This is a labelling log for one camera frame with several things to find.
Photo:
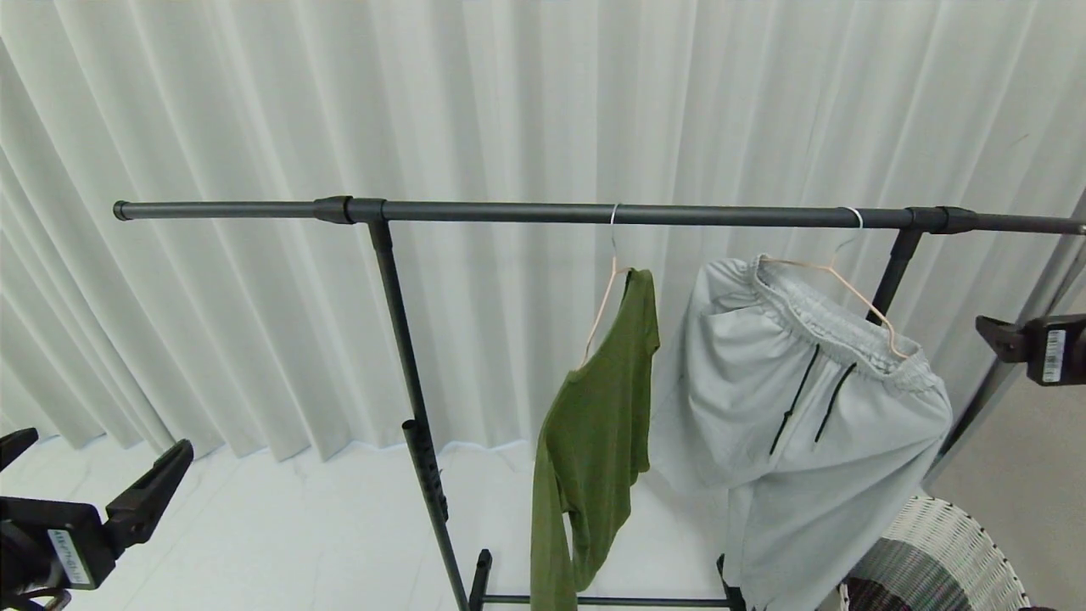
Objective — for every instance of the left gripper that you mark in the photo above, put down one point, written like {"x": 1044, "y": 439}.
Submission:
{"x": 51, "y": 543}

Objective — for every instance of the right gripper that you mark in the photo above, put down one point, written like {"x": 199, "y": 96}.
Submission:
{"x": 1060, "y": 350}

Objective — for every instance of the pink clothes hanger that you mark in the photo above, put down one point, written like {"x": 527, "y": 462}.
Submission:
{"x": 857, "y": 293}
{"x": 604, "y": 305}

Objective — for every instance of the pale grey shorts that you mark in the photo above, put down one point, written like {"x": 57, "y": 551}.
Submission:
{"x": 764, "y": 399}

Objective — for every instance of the green long-sleeved shirt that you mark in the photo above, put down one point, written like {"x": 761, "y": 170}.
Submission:
{"x": 594, "y": 441}

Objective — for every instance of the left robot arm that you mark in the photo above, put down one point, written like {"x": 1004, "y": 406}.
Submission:
{"x": 30, "y": 601}

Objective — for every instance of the white laundry basket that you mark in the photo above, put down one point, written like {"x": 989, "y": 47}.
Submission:
{"x": 950, "y": 535}

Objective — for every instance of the black clothes rack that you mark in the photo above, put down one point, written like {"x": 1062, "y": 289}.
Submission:
{"x": 594, "y": 212}

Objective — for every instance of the white curtain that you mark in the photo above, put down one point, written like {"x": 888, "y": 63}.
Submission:
{"x": 254, "y": 102}

